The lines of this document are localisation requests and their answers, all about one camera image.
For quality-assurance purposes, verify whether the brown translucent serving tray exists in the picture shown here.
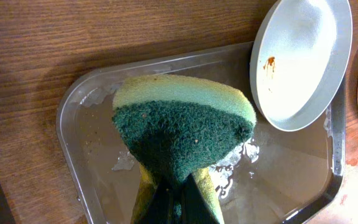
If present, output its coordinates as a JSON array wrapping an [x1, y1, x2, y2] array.
[[57, 42, 346, 223]]

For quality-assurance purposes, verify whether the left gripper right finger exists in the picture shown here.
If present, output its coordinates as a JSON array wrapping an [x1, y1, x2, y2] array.
[[181, 174, 219, 224]]

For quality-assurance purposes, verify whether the green and yellow sponge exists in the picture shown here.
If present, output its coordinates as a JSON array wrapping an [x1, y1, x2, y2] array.
[[112, 75, 257, 223]]

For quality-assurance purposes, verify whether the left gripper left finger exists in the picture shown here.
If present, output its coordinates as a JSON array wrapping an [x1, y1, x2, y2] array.
[[141, 182, 173, 224]]

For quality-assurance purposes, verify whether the pale grey plate top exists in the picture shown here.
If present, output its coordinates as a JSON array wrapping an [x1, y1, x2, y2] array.
[[249, 0, 353, 132]]

